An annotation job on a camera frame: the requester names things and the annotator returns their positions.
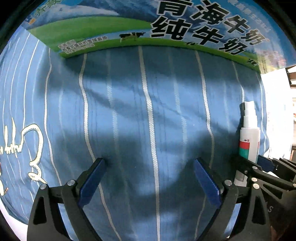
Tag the blue striped bedspread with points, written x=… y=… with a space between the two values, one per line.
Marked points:
x=148 y=111

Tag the brown cardboard box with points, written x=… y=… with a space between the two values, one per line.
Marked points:
x=237 y=30

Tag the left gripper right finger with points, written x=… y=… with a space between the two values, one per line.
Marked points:
x=252 y=222

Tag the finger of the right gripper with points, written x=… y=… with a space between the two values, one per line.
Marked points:
x=267 y=181

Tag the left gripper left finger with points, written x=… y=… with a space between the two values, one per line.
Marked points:
x=46 y=222

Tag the white spray bottle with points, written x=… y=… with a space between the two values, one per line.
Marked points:
x=249 y=142

